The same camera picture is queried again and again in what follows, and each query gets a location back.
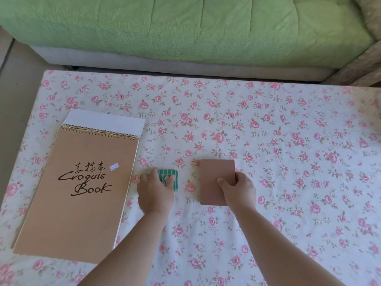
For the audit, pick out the person's right hand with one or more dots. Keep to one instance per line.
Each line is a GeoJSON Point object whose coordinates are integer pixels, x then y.
{"type": "Point", "coordinates": [241, 193]}

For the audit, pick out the person's left hand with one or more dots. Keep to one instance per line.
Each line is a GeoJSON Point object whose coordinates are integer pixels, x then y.
{"type": "Point", "coordinates": [154, 196]}

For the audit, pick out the green striped tin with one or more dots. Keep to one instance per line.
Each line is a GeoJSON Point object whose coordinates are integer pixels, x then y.
{"type": "Point", "coordinates": [169, 173]}

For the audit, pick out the small brown notebook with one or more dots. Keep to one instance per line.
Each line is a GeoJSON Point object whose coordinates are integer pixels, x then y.
{"type": "Point", "coordinates": [212, 181]}

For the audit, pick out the person's left forearm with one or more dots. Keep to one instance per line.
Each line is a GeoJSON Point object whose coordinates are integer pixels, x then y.
{"type": "Point", "coordinates": [131, 250]}

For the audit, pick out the person's right forearm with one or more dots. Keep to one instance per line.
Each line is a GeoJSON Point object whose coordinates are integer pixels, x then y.
{"type": "Point", "coordinates": [274, 250]}

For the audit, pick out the floral pink-frilled tablecloth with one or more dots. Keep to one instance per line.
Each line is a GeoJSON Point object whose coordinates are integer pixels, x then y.
{"type": "Point", "coordinates": [268, 145]}

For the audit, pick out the brown spiral sketchbook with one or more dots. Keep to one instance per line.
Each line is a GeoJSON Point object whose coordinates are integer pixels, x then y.
{"type": "Point", "coordinates": [74, 211]}

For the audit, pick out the green cushioned white sofa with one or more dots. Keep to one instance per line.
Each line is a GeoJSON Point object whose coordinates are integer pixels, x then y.
{"type": "Point", "coordinates": [178, 26]}

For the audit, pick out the beige patterned curtain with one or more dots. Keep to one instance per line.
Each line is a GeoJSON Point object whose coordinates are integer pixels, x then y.
{"type": "Point", "coordinates": [366, 65]}

